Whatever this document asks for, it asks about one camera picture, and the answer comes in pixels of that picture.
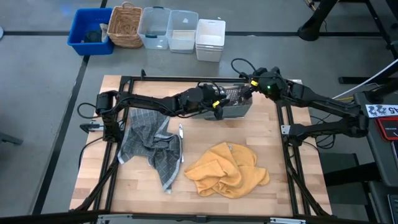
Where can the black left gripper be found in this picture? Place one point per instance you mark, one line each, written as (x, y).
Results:
(202, 98)

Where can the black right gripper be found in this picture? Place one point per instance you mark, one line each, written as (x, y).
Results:
(269, 84)

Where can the yellow terry towel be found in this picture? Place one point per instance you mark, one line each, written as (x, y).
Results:
(227, 171)

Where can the grey checked dish towel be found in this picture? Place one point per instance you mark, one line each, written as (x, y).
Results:
(149, 140)

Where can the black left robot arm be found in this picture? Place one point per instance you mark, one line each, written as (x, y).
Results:
(149, 102)

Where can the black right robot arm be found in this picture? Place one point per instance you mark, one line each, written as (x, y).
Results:
(326, 102)

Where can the grey plastic silverware caddy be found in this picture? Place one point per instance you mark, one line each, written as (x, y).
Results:
(236, 110)

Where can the white plastic bin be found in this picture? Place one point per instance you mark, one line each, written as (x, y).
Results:
(210, 34)

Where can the clear plastic bin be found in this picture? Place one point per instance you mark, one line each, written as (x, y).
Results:
(182, 28)

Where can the black stand leg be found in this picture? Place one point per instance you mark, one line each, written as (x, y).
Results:
(314, 28)

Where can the clear bin with blue latch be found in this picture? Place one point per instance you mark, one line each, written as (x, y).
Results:
(154, 21)

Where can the wicker basket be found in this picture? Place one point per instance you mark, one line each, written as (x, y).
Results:
(124, 25)

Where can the white number label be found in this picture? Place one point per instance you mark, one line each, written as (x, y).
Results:
(381, 110)

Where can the red-rimmed device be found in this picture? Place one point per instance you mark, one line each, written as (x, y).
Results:
(388, 127)

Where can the dark grey console cart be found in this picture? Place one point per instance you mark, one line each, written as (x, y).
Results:
(382, 155)

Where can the dark cloth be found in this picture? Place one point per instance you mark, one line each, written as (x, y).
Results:
(92, 36)

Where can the blue plastic bin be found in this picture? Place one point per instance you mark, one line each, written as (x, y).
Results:
(88, 18)

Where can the grey floor foot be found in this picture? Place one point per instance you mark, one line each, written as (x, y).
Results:
(11, 138)

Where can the black floor frame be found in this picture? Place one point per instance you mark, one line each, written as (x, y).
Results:
(357, 80)

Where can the silver metal bracket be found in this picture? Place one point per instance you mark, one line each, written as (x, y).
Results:
(115, 217)
(287, 221)

